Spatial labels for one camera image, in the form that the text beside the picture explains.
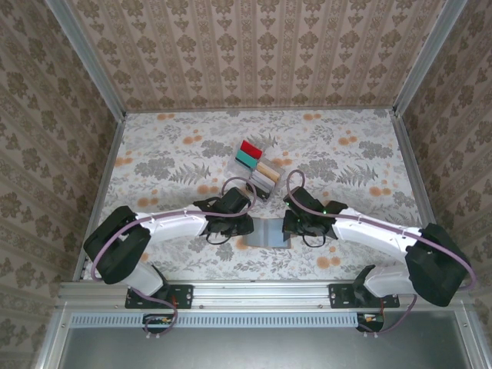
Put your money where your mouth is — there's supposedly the grey leather card holder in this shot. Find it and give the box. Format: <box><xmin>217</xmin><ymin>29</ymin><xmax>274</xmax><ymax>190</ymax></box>
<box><xmin>244</xmin><ymin>217</ymin><xmax>292</xmax><ymax>249</ymax></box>

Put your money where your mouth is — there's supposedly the gold card stack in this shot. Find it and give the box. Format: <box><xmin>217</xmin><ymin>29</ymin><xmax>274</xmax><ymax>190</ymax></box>
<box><xmin>255</xmin><ymin>163</ymin><xmax>281</xmax><ymax>184</ymax></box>

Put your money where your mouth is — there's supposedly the clear acrylic card organizer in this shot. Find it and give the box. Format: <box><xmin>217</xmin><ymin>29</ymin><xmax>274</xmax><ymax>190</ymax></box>
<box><xmin>226</xmin><ymin>140</ymin><xmax>286</xmax><ymax>204</ymax></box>

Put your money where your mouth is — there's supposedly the black card stack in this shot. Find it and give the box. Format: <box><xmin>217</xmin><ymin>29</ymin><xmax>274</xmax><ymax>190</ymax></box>
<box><xmin>245</xmin><ymin>180</ymin><xmax>271</xmax><ymax>200</ymax></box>

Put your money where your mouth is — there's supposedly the white card stack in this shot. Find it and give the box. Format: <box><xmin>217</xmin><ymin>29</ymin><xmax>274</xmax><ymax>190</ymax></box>
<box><xmin>250</xmin><ymin>171</ymin><xmax>276</xmax><ymax>190</ymax></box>

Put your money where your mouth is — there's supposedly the teal card stack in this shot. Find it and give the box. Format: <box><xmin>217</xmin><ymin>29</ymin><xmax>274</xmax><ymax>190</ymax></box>
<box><xmin>234</xmin><ymin>148</ymin><xmax>258</xmax><ymax>170</ymax></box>

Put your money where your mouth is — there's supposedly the red card stack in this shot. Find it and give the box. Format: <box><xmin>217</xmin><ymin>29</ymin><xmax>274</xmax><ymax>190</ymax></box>
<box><xmin>238</xmin><ymin>141</ymin><xmax>264</xmax><ymax>161</ymax></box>

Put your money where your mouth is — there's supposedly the grey metal panel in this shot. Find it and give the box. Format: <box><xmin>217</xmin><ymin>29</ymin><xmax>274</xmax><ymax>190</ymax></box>
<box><xmin>57</xmin><ymin>326</ymin><xmax>476</xmax><ymax>369</ymax></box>

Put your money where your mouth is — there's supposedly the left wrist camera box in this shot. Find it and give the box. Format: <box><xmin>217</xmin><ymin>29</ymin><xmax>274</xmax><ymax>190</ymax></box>
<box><xmin>220</xmin><ymin>187</ymin><xmax>254</xmax><ymax>215</ymax></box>

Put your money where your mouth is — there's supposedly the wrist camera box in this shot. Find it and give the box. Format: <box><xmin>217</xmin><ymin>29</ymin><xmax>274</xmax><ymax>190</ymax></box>
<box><xmin>220</xmin><ymin>187</ymin><xmax>254</xmax><ymax>215</ymax></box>
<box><xmin>283</xmin><ymin>187</ymin><xmax>327</xmax><ymax>217</ymax></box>

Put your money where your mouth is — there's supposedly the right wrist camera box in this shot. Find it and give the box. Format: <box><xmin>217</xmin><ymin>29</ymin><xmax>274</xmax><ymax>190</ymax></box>
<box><xmin>283</xmin><ymin>187</ymin><xmax>327</xmax><ymax>217</ymax></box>

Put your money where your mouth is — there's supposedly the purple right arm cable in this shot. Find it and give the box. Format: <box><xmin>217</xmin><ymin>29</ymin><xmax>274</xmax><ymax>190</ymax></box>
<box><xmin>286</xmin><ymin>170</ymin><xmax>477</xmax><ymax>340</ymax></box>

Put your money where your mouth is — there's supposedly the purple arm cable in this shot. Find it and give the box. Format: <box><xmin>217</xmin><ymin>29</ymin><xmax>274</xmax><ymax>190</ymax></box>
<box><xmin>286</xmin><ymin>170</ymin><xmax>477</xmax><ymax>340</ymax></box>
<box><xmin>91</xmin><ymin>176</ymin><xmax>258</xmax><ymax>340</ymax></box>

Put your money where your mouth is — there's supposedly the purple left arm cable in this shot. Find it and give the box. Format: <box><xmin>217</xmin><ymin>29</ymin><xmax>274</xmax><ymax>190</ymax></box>
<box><xmin>91</xmin><ymin>176</ymin><xmax>258</xmax><ymax>340</ymax></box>

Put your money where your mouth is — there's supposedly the aluminium frame crossbar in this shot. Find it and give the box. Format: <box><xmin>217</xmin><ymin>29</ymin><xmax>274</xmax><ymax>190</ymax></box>
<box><xmin>57</xmin><ymin>280</ymin><xmax>472</xmax><ymax>308</ymax></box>

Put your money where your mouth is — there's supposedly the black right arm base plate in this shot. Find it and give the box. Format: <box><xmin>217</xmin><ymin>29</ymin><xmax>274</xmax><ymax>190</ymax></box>
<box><xmin>329</xmin><ymin>283</ymin><xmax>401</xmax><ymax>308</ymax></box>

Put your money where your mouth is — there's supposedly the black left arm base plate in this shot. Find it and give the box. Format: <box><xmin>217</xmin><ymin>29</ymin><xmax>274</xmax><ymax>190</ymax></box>
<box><xmin>125</xmin><ymin>283</ymin><xmax>193</xmax><ymax>310</ymax></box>

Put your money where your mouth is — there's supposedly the grey slotted cable duct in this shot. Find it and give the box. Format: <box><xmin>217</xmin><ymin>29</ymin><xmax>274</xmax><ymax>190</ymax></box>
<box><xmin>71</xmin><ymin>311</ymin><xmax>385</xmax><ymax>328</ymax></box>

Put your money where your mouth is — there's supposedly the aluminium side rail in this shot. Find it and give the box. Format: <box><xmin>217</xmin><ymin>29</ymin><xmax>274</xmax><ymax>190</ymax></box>
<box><xmin>71</xmin><ymin>111</ymin><xmax>128</xmax><ymax>281</ymax></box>
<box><xmin>390</xmin><ymin>109</ymin><xmax>457</xmax><ymax>280</ymax></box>

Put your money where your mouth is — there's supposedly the aluminium corner post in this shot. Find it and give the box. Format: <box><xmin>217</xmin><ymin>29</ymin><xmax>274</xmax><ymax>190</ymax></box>
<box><xmin>391</xmin><ymin>0</ymin><xmax>470</xmax><ymax>115</ymax></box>
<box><xmin>43</xmin><ymin>0</ymin><xmax>128</xmax><ymax>118</ymax></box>

